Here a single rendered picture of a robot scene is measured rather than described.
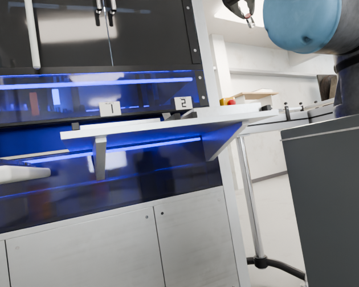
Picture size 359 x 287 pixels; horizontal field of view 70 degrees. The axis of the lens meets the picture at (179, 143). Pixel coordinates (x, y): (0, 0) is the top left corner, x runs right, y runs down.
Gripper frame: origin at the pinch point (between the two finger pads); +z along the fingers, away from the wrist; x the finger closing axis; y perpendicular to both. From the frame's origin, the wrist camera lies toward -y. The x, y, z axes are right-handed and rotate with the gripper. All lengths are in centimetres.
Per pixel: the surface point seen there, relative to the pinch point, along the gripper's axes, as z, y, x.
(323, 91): 572, 365, -40
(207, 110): 7.0, -25.8, 18.5
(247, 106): 17.6, -21.2, 8.7
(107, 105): 2, -9, 63
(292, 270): 105, -68, 20
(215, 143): 36, -22, 29
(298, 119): 96, 16, 0
